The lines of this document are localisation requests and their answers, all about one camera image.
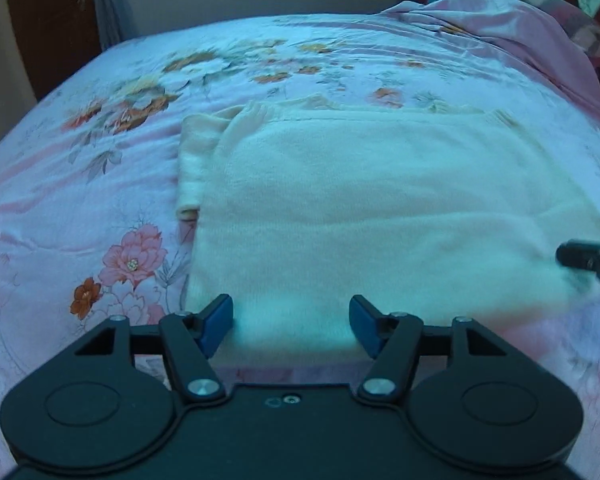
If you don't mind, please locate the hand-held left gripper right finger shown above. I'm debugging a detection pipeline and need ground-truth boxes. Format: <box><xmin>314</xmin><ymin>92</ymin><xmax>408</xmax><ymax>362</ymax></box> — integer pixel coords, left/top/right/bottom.
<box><xmin>348</xmin><ymin>294</ymin><xmax>512</xmax><ymax>407</ymax></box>

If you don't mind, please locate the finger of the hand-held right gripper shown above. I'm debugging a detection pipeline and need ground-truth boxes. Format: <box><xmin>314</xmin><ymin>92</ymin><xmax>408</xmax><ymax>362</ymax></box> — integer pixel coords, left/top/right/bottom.
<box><xmin>555</xmin><ymin>239</ymin><xmax>600</xmax><ymax>298</ymax></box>

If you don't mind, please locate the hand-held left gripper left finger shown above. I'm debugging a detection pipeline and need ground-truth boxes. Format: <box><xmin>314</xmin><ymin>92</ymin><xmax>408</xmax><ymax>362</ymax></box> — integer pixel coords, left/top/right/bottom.
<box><xmin>74</xmin><ymin>293</ymin><xmax>235</xmax><ymax>407</ymax></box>

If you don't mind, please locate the cream knitted sweater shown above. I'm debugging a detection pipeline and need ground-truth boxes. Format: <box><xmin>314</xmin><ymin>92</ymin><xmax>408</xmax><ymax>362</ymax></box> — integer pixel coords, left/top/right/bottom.
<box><xmin>177</xmin><ymin>94</ymin><xmax>600</xmax><ymax>367</ymax></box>

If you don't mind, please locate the floral bed sheet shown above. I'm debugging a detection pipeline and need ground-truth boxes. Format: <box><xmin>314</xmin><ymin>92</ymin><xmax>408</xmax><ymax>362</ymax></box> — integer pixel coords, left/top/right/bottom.
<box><xmin>0</xmin><ymin>12</ymin><xmax>600</xmax><ymax>480</ymax></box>

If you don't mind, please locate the pink blanket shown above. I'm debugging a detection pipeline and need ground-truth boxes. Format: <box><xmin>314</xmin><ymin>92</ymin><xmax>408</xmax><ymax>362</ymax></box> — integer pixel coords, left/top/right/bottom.
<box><xmin>382</xmin><ymin>0</ymin><xmax>600</xmax><ymax>133</ymax></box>

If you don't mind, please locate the brown wooden door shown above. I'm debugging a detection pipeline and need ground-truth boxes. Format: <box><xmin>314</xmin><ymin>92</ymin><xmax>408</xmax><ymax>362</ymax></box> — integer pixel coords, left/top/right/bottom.
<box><xmin>1</xmin><ymin>0</ymin><xmax>102</xmax><ymax>102</ymax></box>

